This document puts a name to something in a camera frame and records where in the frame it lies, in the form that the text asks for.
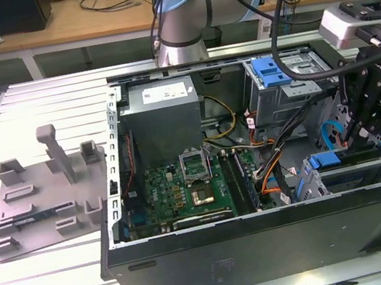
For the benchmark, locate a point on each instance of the black RAM slot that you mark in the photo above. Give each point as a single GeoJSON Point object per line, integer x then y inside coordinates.
{"type": "Point", "coordinates": [234, 183]}

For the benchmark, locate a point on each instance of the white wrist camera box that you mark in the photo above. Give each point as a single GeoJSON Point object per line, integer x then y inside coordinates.
{"type": "Point", "coordinates": [339, 25]}

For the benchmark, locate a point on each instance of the black graphics card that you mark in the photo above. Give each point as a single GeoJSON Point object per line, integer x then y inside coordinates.
{"type": "Point", "coordinates": [202, 218]}

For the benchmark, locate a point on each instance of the green RAM stick in slot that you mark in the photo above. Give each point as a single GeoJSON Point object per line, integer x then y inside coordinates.
{"type": "Point", "coordinates": [248, 180]}

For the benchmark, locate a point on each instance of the CPU socket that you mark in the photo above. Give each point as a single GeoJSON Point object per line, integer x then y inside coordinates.
{"type": "Point", "coordinates": [203, 196]}

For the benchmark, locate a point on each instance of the grey plastic parts rack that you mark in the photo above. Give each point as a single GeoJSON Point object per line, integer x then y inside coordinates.
{"type": "Point", "coordinates": [49, 197]}

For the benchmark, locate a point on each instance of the hard disk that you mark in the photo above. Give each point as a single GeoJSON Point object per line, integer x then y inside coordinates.
{"type": "Point", "coordinates": [326, 159]}

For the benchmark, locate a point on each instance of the black open PC case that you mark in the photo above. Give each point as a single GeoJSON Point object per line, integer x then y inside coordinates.
{"type": "Point", "coordinates": [268, 247]}

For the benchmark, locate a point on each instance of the black waste bin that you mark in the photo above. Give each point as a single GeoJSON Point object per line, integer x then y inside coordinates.
{"type": "Point", "coordinates": [212, 37]}

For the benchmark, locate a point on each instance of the grey power supply unit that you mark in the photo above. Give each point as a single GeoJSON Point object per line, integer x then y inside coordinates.
{"type": "Point", "coordinates": [161, 125]}

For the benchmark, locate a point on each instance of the grey metal disk bay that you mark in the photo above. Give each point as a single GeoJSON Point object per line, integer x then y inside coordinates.
{"type": "Point", "coordinates": [354, 168]}

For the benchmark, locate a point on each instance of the green motherboard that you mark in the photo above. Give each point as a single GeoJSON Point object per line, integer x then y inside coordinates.
{"type": "Point", "coordinates": [167, 198]}

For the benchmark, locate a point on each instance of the blue plastic drive latch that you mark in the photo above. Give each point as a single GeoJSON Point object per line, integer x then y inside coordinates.
{"type": "Point", "coordinates": [270, 73]}

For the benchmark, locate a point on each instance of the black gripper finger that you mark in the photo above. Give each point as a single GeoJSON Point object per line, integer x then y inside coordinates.
{"type": "Point", "coordinates": [376, 106]}
{"type": "Point", "coordinates": [352, 84]}

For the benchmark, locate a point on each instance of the grey optical drive cage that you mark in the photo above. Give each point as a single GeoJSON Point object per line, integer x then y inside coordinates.
{"type": "Point", "coordinates": [279, 101]}

